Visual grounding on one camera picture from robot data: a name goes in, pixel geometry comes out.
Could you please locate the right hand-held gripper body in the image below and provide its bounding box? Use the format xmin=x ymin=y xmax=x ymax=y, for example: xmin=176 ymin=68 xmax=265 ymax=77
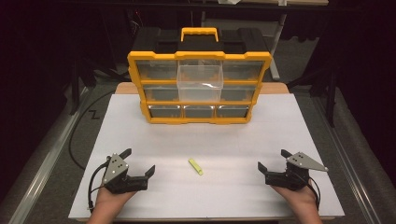
xmin=264 ymin=151 xmax=330 ymax=191

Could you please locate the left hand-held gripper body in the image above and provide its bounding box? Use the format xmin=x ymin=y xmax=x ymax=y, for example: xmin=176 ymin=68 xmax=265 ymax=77
xmin=101 ymin=152 xmax=149 ymax=195

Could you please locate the small yellow-green plastic stick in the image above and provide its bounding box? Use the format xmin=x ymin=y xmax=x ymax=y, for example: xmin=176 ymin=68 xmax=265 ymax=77
xmin=188 ymin=158 xmax=205 ymax=176

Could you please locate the pulled-out clear plastic drawer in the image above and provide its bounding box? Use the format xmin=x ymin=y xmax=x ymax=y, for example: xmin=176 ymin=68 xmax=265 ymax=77
xmin=176 ymin=59 xmax=225 ymax=104

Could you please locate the yellow and black organizer case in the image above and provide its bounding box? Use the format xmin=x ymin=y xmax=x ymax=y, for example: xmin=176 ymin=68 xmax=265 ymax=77
xmin=126 ymin=26 xmax=274 ymax=126

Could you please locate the person's right hand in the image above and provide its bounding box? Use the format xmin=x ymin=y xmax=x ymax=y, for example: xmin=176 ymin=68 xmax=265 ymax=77
xmin=269 ymin=180 xmax=319 ymax=214

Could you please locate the person's left hand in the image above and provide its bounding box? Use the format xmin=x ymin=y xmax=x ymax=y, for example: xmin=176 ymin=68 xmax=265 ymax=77
xmin=93 ymin=186 xmax=138 ymax=213

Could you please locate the white board table cover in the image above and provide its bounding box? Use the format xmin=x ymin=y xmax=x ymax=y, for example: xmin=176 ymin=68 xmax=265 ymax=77
xmin=67 ymin=92 xmax=346 ymax=220

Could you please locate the black metal stand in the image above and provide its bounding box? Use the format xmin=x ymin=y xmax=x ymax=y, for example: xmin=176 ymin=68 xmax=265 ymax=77
xmin=288 ymin=66 xmax=341 ymax=129
xmin=68 ymin=57 xmax=97 ymax=117

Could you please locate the set of closed clear bins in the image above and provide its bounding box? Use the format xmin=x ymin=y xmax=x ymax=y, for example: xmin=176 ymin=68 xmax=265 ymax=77
xmin=135 ymin=59 xmax=266 ymax=119

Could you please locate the right hand-held gripper black cable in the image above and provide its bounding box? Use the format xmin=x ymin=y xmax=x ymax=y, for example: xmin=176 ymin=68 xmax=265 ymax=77
xmin=305 ymin=176 xmax=322 ymax=210

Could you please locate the hand-held gripper black cable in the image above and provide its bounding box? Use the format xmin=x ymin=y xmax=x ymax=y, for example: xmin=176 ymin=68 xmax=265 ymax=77
xmin=87 ymin=161 xmax=112 ymax=214
xmin=305 ymin=176 xmax=322 ymax=210

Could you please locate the left hand-held gripper black cable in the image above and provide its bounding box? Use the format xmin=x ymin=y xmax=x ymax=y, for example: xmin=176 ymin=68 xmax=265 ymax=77
xmin=87 ymin=161 xmax=112 ymax=214

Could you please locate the long black floor cable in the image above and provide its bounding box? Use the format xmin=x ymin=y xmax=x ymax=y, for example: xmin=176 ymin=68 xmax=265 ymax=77
xmin=68 ymin=89 xmax=120 ymax=171

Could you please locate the metal floor rail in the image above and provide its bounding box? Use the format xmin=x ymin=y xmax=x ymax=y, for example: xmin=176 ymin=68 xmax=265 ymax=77
xmin=7 ymin=88 xmax=90 ymax=224
xmin=312 ymin=95 xmax=382 ymax=224

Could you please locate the white metal post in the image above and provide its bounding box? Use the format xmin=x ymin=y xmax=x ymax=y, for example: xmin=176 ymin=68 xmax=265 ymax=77
xmin=268 ymin=12 xmax=290 ymax=81

